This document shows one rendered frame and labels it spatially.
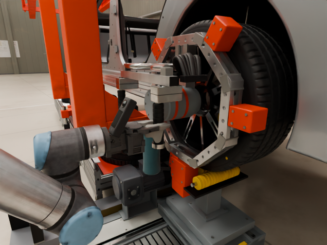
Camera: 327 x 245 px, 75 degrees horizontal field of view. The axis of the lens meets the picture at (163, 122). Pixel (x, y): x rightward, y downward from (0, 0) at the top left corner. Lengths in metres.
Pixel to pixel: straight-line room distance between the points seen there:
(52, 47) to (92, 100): 1.96
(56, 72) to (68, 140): 2.57
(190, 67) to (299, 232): 1.31
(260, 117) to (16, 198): 0.62
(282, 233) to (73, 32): 1.64
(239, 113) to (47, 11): 2.78
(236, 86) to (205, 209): 0.73
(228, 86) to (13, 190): 0.60
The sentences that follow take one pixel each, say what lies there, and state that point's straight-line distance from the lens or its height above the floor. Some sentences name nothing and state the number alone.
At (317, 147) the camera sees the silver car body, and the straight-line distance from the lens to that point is 0.76.
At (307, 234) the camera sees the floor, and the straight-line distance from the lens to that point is 1.71.
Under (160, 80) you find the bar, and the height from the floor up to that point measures 0.96.
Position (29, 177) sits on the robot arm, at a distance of 0.45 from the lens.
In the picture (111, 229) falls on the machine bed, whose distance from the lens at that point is 1.41.
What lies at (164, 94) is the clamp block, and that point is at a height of 0.93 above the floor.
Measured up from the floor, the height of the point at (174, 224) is 0.15.
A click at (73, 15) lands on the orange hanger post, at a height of 1.23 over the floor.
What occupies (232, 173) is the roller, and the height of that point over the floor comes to 0.51.
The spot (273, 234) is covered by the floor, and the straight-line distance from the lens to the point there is 1.61.
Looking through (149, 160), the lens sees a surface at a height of 0.56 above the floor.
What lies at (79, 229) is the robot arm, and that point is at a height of 0.70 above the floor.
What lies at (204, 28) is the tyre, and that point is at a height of 1.15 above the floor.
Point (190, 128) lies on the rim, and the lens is 1.07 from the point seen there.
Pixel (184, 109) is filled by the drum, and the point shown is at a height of 0.84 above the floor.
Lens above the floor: 1.03
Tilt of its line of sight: 17 degrees down
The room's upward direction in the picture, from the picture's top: straight up
